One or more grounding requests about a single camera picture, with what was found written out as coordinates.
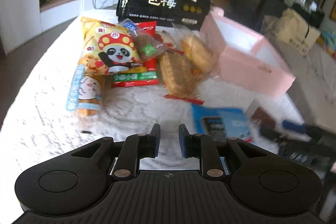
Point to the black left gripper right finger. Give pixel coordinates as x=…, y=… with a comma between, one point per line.
x=203, y=148

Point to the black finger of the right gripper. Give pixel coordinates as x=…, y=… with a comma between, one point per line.
x=272, y=135

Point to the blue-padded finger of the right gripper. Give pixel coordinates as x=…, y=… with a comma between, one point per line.
x=299, y=128

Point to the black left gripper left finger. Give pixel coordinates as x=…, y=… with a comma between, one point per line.
x=135, y=148

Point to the small brown chocolate packet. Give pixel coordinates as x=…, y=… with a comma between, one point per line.
x=259, y=116

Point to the blue monster snack packet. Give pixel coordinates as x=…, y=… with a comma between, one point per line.
x=221, y=123

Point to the clear bread loaf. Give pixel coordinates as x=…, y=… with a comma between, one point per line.
x=178, y=78

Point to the red spicy strips packet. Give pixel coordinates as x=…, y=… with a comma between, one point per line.
x=142, y=76

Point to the light blue cartoon snack packet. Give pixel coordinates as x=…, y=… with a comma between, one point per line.
x=85, y=95

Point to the clear round bread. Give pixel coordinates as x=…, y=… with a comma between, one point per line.
x=195, y=48

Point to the brown cake clear packet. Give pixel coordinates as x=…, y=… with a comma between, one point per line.
x=143, y=35

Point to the yellow panda snack bag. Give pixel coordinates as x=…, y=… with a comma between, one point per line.
x=108, y=48

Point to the grey covered sofa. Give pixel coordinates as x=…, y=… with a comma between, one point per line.
x=313, y=91

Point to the pink cardboard box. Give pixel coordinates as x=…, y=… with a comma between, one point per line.
x=245, y=57

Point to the cream tote bag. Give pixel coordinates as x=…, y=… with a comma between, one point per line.
x=295, y=31

